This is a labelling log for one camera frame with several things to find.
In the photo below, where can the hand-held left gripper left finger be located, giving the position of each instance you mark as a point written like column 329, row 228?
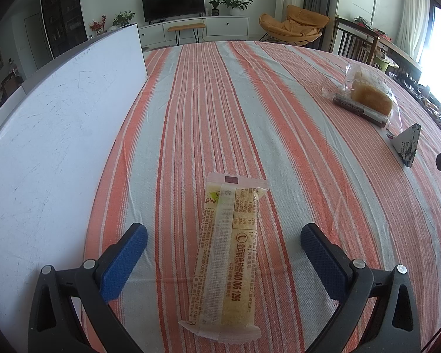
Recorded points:
column 126, row 257

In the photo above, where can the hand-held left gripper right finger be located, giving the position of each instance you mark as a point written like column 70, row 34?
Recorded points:
column 321, row 257

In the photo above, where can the translucent pale snack packet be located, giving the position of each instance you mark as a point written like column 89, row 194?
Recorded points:
column 228, row 257

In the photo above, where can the triangular patterned snack packet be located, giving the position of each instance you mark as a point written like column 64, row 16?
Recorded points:
column 408, row 143

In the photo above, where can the clutter on sideboard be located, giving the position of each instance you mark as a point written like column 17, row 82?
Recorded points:
column 433, row 99

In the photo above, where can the bread in clear bag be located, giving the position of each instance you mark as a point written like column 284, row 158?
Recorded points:
column 371, row 93

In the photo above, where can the dark sausage stick packet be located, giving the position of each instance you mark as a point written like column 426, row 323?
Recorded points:
column 356, row 108

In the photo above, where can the orange striped tablecloth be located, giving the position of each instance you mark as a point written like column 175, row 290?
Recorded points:
column 279, row 154

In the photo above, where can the wooden dining table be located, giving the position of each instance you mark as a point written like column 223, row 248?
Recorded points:
column 400, row 55

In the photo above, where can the white curtain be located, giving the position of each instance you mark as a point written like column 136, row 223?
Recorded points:
column 417, row 14

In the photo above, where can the wooden dining chair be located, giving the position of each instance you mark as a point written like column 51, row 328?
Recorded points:
column 352, row 42

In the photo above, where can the orange lounge chair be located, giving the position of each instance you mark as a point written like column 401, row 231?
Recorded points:
column 294, row 25

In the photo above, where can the red flower arrangement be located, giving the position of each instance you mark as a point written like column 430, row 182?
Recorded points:
column 97, row 25

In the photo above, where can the wooden bench stool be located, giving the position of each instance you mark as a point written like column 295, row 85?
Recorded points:
column 185, row 27

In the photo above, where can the leafy plant in pot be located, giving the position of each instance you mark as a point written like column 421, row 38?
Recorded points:
column 123, row 18

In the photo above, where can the white television cabinet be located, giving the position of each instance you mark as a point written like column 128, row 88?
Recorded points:
column 228, row 27

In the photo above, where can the dark glass cabinet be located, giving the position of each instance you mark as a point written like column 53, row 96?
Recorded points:
column 62, row 11

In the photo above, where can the black television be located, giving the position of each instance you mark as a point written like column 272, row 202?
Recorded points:
column 172, row 3

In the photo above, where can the small potted green plant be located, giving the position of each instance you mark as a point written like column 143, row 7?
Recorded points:
column 215, row 7

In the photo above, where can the large potted green plant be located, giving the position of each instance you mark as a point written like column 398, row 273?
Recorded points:
column 237, row 3

